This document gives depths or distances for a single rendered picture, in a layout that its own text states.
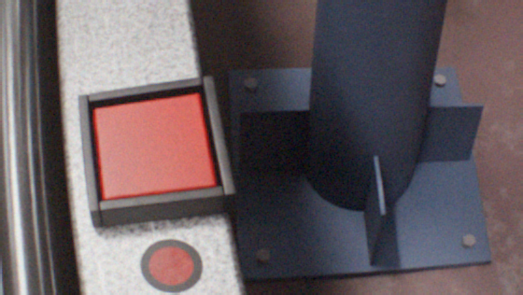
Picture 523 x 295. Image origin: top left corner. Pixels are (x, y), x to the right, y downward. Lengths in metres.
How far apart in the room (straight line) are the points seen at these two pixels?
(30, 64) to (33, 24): 0.03
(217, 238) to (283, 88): 1.22
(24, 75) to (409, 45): 0.80
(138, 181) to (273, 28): 1.32
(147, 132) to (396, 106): 0.90
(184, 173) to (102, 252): 0.06
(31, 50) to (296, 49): 1.23
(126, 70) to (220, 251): 0.13
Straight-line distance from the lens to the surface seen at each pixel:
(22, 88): 0.62
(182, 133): 0.58
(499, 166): 1.75
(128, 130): 0.58
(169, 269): 0.55
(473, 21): 1.94
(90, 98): 0.59
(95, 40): 0.64
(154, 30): 0.64
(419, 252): 1.62
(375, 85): 1.41
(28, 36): 0.65
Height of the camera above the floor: 1.39
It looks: 54 degrees down
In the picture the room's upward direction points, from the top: 3 degrees clockwise
